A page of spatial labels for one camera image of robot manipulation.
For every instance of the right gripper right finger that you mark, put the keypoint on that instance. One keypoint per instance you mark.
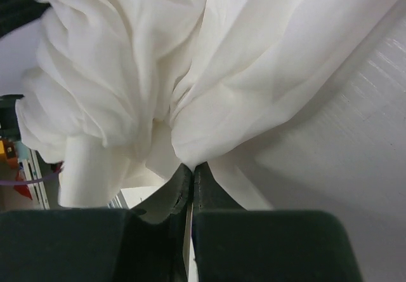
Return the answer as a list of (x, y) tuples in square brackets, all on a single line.
[(235, 244)]

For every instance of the white skirt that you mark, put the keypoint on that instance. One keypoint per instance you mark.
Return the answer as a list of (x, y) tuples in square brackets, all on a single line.
[(122, 86)]

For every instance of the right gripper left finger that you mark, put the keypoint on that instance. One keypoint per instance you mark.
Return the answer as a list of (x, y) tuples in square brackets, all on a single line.
[(144, 243)]

